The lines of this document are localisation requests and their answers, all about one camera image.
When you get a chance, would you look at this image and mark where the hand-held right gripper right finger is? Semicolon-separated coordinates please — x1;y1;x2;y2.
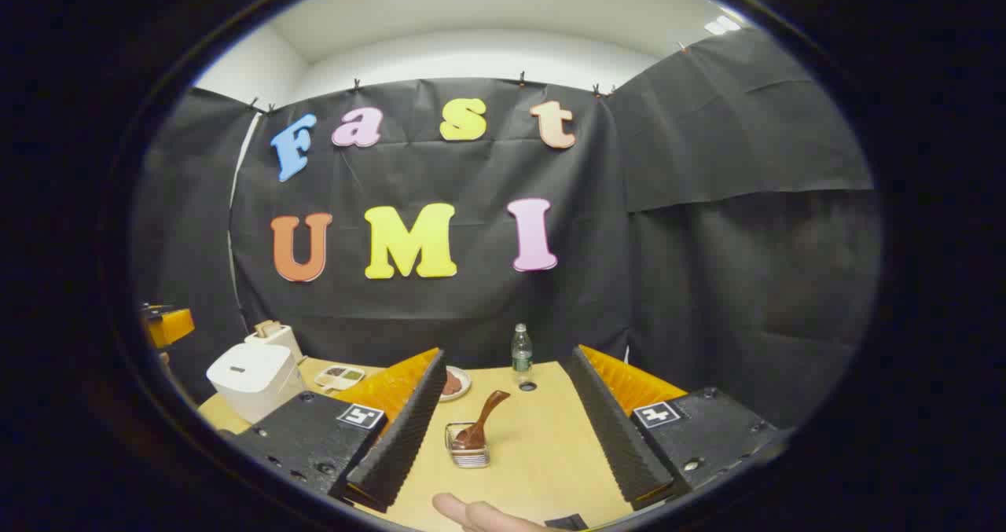
560;345;791;511

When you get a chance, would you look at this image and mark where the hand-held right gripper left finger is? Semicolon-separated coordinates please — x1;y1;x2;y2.
228;348;447;513

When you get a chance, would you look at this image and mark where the wire chopstick holder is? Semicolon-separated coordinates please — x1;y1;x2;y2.
445;422;491;469

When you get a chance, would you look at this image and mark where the brown wooden spoon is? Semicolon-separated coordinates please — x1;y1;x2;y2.
453;391;512;449

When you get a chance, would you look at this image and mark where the white rice cooker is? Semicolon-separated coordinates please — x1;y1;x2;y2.
206;343;307;424

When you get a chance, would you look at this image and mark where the white round plate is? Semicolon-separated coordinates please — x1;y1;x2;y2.
440;365;472;402

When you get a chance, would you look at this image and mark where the white divided dish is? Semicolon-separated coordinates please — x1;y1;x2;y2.
314;365;366;392

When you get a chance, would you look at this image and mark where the white toaster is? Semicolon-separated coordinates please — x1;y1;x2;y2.
244;320;305;364

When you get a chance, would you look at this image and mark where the clear plastic water bottle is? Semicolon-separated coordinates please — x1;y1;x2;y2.
512;324;534;385

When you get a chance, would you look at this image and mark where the black backdrop cloth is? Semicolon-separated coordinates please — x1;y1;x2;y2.
130;29;881;431

